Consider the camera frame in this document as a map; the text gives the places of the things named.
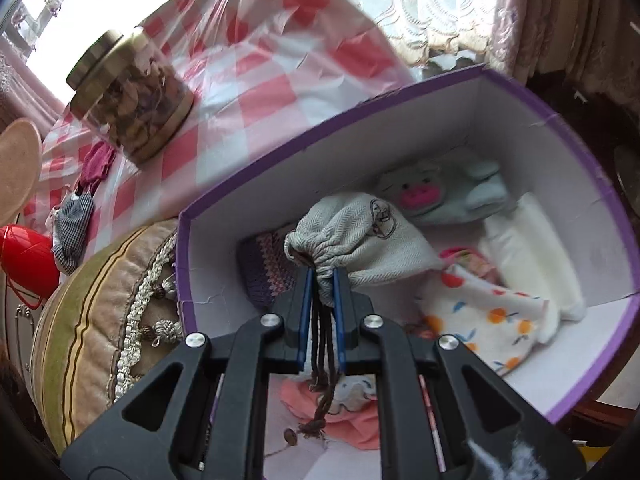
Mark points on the black white checked cloth pouch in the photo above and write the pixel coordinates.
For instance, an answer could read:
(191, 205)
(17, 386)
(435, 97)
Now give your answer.
(72, 230)

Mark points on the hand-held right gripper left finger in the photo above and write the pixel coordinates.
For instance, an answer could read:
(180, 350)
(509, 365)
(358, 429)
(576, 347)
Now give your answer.
(305, 320)

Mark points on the cream furniture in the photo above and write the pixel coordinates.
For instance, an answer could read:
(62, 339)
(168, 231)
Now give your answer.
(20, 340)

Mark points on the purple striped knit sock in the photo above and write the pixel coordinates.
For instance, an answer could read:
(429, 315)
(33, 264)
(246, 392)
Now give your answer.
(265, 270)

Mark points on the magenta knit glove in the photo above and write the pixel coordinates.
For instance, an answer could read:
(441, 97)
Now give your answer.
(97, 165)

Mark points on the purple rimmed white box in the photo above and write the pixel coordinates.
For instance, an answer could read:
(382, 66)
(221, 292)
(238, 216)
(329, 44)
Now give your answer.
(350, 160)

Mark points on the pale blue small cloth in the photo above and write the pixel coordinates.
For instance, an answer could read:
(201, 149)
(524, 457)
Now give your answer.
(355, 392)

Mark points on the beige drape curtain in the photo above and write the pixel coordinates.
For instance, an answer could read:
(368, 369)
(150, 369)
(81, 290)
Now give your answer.
(565, 15)

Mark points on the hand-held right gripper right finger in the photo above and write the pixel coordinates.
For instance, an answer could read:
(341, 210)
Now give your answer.
(341, 320)

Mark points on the red white checked tablecloth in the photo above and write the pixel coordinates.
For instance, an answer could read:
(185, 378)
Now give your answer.
(260, 60)

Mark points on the pink floral cloth pouch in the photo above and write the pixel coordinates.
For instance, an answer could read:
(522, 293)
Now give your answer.
(467, 262)

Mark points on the white tissue packet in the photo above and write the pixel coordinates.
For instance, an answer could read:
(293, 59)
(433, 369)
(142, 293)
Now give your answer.
(540, 260)

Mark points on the white lace curtain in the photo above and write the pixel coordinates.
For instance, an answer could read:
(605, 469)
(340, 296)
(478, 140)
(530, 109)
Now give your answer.
(430, 5)

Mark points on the pale green pig plush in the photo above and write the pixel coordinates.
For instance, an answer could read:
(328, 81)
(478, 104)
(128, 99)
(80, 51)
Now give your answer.
(450, 180)

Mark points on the red plastic pot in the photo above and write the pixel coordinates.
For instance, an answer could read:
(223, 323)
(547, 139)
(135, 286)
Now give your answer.
(25, 260)

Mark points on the salmon pink cloth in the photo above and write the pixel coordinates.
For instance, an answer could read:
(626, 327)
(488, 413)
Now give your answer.
(350, 425)

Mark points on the glass jar of nuts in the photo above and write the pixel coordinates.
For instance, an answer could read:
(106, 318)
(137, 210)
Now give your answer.
(135, 105)

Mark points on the fruit print white cloth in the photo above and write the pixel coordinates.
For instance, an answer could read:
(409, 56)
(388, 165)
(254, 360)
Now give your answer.
(480, 320)

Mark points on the round tan woven mat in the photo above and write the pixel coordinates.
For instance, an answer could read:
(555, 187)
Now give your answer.
(17, 170)

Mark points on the striped beige cushion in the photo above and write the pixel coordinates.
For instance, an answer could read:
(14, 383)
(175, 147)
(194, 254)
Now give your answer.
(85, 320)

